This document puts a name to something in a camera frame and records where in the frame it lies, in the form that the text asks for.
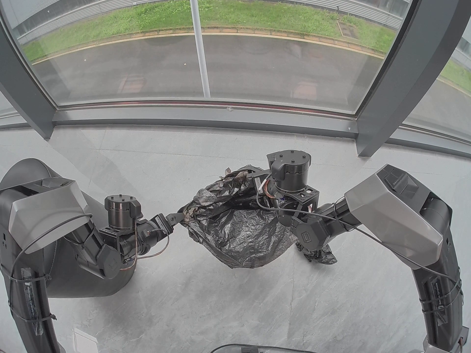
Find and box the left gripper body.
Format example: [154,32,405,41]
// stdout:
[139,214,176,251]

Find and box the window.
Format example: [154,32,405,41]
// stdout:
[0,0,471,159]

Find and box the crumpled black plastic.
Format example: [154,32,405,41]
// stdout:
[296,243,337,265]

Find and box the black plastic bag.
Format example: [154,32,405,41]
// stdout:
[177,164,299,269]

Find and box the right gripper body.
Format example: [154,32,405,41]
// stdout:
[250,171,276,198]

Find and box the black cable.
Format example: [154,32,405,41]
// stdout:
[8,214,94,282]
[256,188,462,290]

